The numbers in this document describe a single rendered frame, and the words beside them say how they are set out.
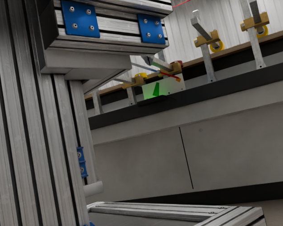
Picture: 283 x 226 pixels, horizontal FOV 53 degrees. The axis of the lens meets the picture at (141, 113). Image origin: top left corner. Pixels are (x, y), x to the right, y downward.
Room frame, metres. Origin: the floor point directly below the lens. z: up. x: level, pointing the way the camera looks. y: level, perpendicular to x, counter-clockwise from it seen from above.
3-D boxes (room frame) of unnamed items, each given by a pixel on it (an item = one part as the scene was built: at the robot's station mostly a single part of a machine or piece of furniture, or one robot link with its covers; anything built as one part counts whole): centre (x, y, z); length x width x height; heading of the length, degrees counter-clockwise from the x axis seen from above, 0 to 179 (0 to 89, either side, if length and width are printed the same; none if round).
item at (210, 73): (1.53, -0.41, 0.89); 0.03 x 0.03 x 0.48; 64
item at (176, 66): (1.63, -0.21, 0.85); 0.13 x 0.06 x 0.05; 64
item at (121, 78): (1.65, 0.04, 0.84); 0.43 x 0.03 x 0.04; 154
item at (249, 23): (1.41, -0.66, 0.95); 0.13 x 0.06 x 0.05; 64
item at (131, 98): (1.75, 0.04, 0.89); 0.03 x 0.03 x 0.48; 64
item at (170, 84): (1.63, -0.15, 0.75); 0.26 x 0.01 x 0.10; 64
